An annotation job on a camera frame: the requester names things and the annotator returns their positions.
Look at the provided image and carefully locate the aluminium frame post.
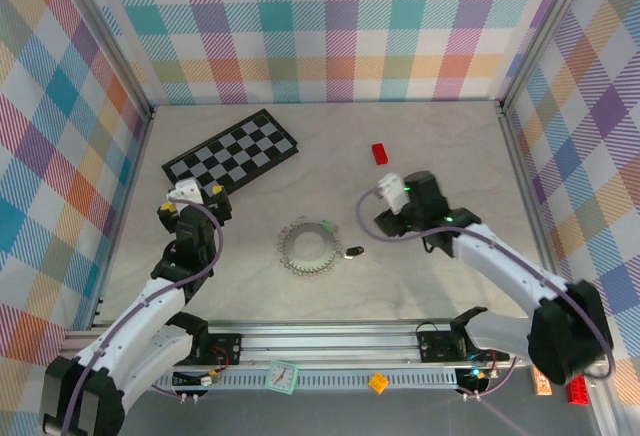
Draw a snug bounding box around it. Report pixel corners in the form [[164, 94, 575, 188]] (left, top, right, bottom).
[[498, 0, 599, 112], [49, 0, 156, 122]]

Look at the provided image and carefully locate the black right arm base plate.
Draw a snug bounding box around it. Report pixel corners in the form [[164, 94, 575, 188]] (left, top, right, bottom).
[[416, 328, 511, 363]]

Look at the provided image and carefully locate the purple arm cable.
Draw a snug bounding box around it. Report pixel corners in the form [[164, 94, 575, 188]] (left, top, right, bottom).
[[356, 188, 616, 400], [59, 194, 225, 436]]

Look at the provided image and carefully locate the aluminium side rail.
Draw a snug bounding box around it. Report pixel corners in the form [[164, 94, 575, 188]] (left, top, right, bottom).
[[94, 105, 156, 330], [497, 100, 574, 307]]

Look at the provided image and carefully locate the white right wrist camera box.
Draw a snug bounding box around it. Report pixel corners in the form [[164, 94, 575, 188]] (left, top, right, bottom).
[[375, 171, 410, 216]]

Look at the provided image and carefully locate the black and grey chessboard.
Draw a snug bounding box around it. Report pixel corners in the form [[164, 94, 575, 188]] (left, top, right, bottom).
[[160, 109, 300, 216]]

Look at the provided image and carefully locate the aluminium mounting rail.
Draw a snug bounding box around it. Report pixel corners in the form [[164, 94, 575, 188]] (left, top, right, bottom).
[[64, 323, 606, 372]]

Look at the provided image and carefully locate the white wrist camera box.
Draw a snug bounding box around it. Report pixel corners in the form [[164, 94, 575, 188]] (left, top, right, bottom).
[[375, 171, 410, 216], [167, 179, 206, 206]]

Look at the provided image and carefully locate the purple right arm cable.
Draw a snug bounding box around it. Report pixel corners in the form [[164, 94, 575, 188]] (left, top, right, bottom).
[[356, 188, 616, 400]]

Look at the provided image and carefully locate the large red toy brick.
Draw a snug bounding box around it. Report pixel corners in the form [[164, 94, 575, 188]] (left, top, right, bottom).
[[564, 375, 591, 406]]

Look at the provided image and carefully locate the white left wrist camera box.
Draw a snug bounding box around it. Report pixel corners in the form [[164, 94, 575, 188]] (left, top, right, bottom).
[[167, 179, 206, 206]]

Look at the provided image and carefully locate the orange toy brick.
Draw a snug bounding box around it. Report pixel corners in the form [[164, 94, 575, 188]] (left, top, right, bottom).
[[367, 371, 391, 396]]

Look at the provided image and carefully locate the black power connector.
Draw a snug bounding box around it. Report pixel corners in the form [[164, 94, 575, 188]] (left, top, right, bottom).
[[172, 368, 224, 402], [454, 366, 494, 401]]

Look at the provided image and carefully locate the teal square clock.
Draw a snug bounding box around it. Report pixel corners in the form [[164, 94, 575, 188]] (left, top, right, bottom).
[[264, 358, 300, 396]]

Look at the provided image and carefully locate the slotted grey cable tray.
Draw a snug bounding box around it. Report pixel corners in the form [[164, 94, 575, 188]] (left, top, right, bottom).
[[149, 368, 494, 390]]

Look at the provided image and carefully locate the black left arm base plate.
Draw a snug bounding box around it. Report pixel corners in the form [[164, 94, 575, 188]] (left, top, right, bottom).
[[169, 333, 244, 366]]

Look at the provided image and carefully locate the metal keyring disc with rings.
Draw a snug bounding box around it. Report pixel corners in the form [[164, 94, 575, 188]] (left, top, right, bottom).
[[275, 214, 344, 280]]

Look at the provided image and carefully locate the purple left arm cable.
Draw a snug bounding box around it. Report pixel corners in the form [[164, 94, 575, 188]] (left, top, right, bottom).
[[59, 194, 225, 436]]

